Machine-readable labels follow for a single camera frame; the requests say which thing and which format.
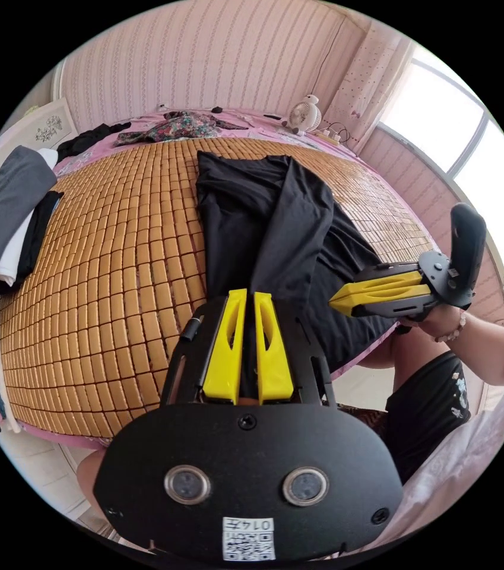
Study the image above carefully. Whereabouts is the white fan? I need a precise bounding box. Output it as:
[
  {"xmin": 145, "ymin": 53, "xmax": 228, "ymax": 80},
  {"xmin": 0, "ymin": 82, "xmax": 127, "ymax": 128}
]
[{"xmin": 281, "ymin": 94, "xmax": 323, "ymax": 136}]

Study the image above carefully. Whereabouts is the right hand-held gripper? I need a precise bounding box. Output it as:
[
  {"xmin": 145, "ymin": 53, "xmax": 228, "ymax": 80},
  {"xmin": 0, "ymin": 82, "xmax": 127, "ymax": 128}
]
[{"xmin": 328, "ymin": 251, "xmax": 477, "ymax": 322}]

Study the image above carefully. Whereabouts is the black long sleeve shirt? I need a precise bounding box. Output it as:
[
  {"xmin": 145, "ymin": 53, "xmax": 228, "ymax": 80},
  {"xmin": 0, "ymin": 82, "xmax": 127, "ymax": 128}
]
[{"xmin": 195, "ymin": 150, "xmax": 400, "ymax": 398}]

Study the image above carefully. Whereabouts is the person's right hand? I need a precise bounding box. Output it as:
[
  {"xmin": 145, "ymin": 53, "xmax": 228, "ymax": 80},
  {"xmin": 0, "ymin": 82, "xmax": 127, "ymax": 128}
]
[{"xmin": 400, "ymin": 304, "xmax": 467, "ymax": 344}]

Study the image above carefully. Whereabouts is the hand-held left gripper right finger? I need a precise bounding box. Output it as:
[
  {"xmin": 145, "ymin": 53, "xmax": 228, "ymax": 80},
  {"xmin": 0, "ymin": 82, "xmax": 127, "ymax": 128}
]
[{"xmin": 253, "ymin": 292, "xmax": 295, "ymax": 406}]

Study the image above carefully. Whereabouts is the pink dotted curtain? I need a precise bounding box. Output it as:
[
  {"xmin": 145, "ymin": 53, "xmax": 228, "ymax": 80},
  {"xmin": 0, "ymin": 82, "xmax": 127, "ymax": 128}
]
[{"xmin": 322, "ymin": 21, "xmax": 418, "ymax": 150}]

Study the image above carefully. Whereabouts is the person's right forearm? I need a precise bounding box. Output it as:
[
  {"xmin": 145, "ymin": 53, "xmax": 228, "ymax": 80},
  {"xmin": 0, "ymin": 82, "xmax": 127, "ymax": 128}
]
[{"xmin": 439, "ymin": 311, "xmax": 504, "ymax": 387}]

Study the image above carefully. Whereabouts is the bed with woven mat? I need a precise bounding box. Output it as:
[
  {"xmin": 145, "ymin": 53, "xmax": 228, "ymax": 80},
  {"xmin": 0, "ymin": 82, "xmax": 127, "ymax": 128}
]
[{"xmin": 0, "ymin": 108, "xmax": 445, "ymax": 451}]

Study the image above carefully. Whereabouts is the pile of clothes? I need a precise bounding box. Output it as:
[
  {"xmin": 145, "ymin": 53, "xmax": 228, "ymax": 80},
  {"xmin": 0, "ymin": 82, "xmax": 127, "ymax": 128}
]
[{"xmin": 0, "ymin": 144, "xmax": 65, "ymax": 309}]

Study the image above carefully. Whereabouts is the person's body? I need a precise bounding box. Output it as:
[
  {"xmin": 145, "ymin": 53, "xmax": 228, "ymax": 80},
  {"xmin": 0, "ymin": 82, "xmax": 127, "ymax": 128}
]
[{"xmin": 77, "ymin": 307, "xmax": 504, "ymax": 551}]

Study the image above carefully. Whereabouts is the window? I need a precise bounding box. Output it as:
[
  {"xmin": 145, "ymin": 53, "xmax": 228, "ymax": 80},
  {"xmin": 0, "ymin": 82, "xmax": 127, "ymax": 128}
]
[{"xmin": 375, "ymin": 43, "xmax": 504, "ymax": 282}]

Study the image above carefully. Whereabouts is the floral garment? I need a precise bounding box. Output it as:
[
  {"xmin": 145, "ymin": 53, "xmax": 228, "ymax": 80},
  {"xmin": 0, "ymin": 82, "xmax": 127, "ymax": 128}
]
[{"xmin": 113, "ymin": 110, "xmax": 249, "ymax": 147}]

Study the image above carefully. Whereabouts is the black garment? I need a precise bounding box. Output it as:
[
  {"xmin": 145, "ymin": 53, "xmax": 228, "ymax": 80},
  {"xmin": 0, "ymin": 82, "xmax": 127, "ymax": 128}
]
[{"xmin": 56, "ymin": 121, "xmax": 133, "ymax": 162}]

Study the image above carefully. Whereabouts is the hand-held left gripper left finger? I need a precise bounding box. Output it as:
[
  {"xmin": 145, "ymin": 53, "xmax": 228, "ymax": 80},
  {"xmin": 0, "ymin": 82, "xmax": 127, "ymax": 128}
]
[{"xmin": 202, "ymin": 289, "xmax": 249, "ymax": 405}]

